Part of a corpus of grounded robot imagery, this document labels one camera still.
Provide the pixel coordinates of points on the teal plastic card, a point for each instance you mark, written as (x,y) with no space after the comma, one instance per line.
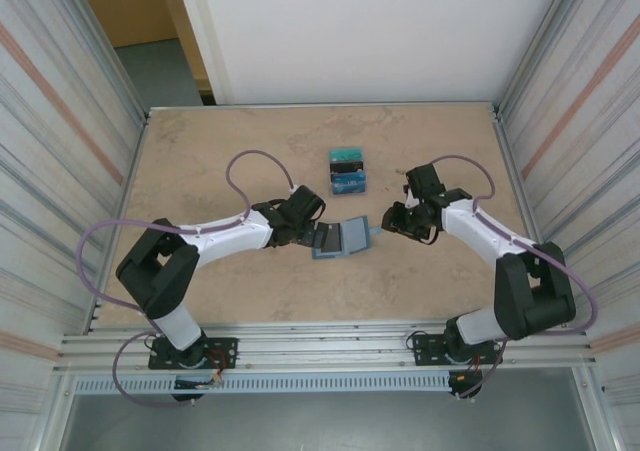
(346,154)

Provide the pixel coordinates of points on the aluminium extrusion rail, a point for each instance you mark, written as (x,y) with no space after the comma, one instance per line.
(325,343)

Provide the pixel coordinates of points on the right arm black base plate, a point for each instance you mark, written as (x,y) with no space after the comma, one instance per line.
(425,348)

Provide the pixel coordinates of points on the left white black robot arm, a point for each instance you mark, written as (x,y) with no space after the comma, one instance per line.
(165,271)

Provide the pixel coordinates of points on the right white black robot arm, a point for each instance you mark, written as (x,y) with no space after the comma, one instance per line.
(530,291)

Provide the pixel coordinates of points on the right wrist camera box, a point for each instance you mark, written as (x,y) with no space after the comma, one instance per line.
(411,196)

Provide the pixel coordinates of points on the aluminium table border frame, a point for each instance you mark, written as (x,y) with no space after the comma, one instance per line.
(400,106)

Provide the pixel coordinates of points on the black plastic card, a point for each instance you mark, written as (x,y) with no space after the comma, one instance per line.
(331,238)
(347,167)

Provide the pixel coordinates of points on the teal leather card holder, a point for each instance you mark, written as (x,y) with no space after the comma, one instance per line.
(355,236)

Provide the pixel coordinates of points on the wooden door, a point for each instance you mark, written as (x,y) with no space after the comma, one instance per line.
(125,6)

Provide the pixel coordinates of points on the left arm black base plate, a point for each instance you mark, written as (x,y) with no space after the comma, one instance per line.
(225,351)

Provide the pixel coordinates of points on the stack of teal blue cards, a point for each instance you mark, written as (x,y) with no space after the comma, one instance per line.
(348,191)

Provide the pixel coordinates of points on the blue plastic card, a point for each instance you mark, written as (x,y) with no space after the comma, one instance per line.
(348,183)

